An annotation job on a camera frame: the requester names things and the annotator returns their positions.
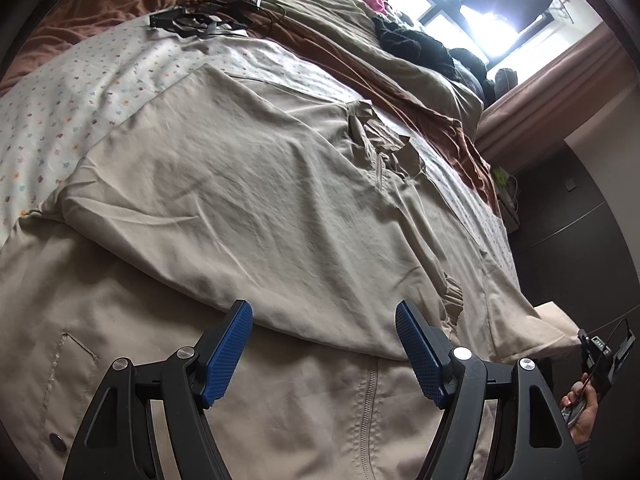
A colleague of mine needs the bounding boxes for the window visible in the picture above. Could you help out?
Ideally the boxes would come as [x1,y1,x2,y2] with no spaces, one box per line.
[320,0,606,71]

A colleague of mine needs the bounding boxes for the pink curtain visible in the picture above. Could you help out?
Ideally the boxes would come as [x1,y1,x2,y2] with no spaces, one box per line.
[475,22,631,151]

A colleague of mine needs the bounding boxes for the black knit clothes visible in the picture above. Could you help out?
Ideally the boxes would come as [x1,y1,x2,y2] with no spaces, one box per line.
[372,15,458,81]

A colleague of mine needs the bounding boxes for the beige zip jacket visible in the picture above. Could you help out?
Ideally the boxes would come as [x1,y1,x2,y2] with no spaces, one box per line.
[0,65,583,480]

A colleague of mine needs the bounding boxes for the person's right hand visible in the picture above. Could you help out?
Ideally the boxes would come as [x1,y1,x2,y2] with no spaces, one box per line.
[560,385,601,443]

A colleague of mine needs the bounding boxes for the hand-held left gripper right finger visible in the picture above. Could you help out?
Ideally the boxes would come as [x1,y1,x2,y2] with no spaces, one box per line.
[395,301,583,480]

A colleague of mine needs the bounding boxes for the black device with cables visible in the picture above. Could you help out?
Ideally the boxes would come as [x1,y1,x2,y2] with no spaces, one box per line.
[149,0,288,41]

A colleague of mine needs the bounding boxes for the green item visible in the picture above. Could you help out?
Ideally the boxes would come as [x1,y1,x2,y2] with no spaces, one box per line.
[492,167,516,193]

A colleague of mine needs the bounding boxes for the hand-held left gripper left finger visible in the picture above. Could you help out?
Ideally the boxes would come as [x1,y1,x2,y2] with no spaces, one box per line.
[62,300,254,480]

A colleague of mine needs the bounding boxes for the white floral bed sheet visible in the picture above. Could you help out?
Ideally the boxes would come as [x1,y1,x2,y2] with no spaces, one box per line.
[0,22,516,281]

